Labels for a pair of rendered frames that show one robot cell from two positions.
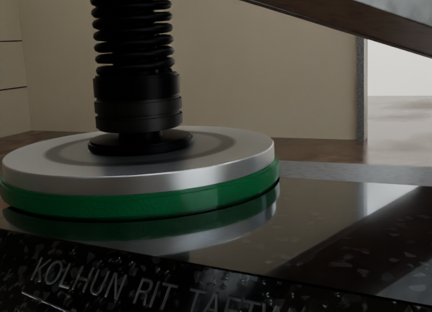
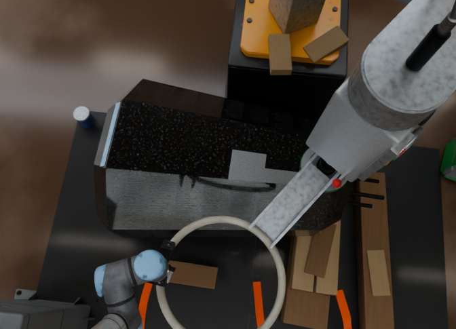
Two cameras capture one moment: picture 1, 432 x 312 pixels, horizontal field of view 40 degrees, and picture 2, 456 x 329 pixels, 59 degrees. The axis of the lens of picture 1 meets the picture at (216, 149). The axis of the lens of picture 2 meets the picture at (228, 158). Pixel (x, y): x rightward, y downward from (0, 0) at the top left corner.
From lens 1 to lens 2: 1.86 m
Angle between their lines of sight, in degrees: 96
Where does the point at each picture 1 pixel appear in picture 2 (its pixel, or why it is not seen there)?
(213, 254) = (297, 136)
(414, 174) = (277, 176)
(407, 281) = (276, 133)
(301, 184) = (294, 167)
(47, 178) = not seen: hidden behind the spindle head
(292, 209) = (292, 154)
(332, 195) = (288, 161)
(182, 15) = not seen: outside the picture
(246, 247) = (294, 138)
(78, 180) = not seen: hidden behind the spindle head
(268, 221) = (294, 148)
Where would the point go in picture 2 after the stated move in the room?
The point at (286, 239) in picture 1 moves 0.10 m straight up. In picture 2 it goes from (290, 142) to (294, 133)
